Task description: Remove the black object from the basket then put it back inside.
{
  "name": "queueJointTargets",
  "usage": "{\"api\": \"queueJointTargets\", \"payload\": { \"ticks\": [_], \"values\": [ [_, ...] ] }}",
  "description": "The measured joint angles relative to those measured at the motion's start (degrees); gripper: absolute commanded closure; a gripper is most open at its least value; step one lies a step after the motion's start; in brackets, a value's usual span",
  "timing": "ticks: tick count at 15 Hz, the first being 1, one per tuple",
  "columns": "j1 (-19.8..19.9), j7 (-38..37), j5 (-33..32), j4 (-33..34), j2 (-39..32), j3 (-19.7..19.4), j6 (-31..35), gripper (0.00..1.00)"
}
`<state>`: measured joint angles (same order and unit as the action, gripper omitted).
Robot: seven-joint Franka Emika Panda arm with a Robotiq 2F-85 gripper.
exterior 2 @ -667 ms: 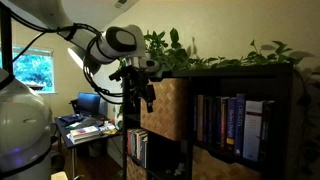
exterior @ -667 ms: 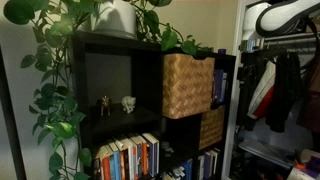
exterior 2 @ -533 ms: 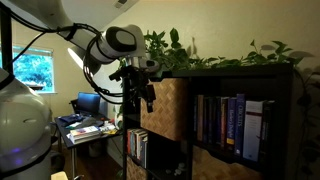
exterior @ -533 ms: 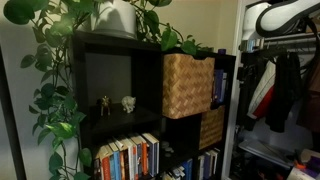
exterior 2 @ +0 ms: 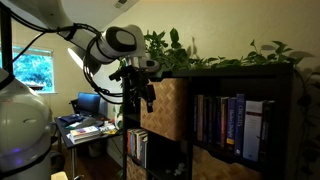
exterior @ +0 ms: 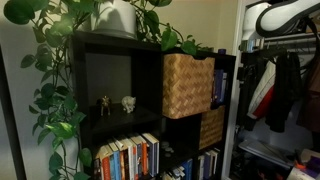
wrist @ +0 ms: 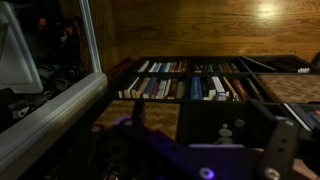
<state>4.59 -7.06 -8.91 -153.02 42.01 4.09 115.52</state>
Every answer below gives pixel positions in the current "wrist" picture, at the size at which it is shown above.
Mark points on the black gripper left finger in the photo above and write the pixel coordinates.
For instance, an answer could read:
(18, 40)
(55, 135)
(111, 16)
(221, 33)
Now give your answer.
(156, 146)

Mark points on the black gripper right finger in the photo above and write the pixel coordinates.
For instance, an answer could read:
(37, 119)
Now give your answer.
(281, 143)

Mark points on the grey round stone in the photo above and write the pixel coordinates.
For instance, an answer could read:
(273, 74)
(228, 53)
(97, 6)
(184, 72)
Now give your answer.
(226, 132)
(223, 140)
(225, 126)
(239, 123)

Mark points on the grey white book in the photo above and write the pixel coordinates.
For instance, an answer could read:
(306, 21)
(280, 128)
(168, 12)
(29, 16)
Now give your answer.
(162, 88)

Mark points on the black book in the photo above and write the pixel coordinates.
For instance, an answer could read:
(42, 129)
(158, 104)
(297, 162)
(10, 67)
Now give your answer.
(206, 85)
(255, 89)

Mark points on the brown book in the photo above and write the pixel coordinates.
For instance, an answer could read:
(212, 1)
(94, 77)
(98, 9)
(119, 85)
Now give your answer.
(180, 66)
(172, 88)

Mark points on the tan book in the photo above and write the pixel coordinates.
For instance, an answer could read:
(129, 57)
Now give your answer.
(142, 87)

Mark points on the red orange book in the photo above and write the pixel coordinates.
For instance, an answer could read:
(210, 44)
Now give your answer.
(240, 90)

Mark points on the black cube bookshelf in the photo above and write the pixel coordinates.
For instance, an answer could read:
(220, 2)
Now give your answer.
(187, 83)

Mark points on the thin yellow book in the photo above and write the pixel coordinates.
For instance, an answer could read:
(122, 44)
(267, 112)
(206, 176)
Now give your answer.
(230, 88)

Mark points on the teal book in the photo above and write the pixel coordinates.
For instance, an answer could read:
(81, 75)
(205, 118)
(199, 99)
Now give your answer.
(210, 68)

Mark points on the white closet door frame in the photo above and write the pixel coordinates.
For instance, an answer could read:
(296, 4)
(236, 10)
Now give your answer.
(66, 106)

